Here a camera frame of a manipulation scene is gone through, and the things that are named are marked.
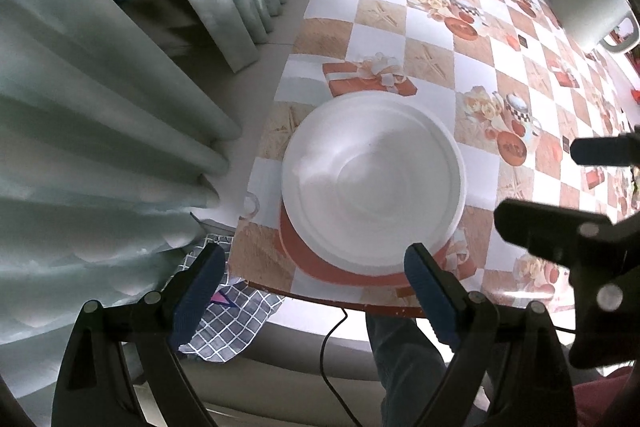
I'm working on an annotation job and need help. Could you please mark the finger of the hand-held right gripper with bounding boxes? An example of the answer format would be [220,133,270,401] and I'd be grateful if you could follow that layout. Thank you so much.
[494,198,640,370]
[570,133,640,168]

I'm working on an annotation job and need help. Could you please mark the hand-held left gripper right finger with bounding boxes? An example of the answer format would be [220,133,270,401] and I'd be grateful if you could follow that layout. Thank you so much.
[403,242,578,427]

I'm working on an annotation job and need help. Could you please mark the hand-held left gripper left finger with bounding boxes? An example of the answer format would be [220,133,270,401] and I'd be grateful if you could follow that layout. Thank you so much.
[51,242,227,427]

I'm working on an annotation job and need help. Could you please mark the large white bowl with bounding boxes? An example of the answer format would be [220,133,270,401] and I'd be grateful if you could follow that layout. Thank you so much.
[281,93,468,274]

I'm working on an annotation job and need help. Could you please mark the checked cloth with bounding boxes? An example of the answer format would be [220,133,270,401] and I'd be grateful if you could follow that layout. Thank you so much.
[177,234,286,365]

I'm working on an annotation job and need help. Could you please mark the person's dark trousers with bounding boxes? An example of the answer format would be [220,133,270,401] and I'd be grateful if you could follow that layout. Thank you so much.
[365,311,493,427]

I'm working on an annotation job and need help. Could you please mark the white appliance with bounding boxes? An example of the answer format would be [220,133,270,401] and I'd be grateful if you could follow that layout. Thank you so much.
[552,0,640,55]

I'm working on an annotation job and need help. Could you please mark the person's maroon top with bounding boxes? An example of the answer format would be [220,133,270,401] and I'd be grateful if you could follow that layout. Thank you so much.
[572,364,640,427]

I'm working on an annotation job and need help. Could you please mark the pale green curtain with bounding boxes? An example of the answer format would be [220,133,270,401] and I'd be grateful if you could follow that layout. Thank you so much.
[0,0,321,413]

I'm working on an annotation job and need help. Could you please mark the checkered printed tablecloth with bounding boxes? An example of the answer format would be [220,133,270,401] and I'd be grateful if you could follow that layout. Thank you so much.
[227,0,640,315]

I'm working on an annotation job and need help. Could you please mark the black cable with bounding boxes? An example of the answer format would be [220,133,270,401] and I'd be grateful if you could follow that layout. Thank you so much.
[317,307,363,427]

